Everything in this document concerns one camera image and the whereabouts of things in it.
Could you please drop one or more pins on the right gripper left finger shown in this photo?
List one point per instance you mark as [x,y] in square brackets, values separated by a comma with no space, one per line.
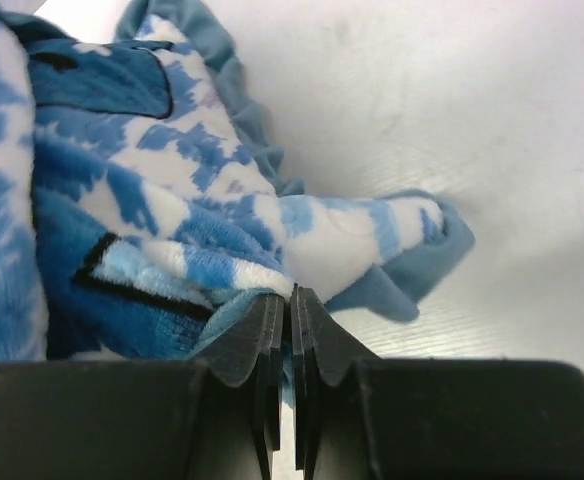
[215,416]

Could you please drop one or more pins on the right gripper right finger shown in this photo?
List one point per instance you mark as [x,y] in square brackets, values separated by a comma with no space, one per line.
[360,416]

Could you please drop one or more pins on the blue white plush pillowcase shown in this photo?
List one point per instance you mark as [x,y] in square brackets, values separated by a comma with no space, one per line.
[141,209]

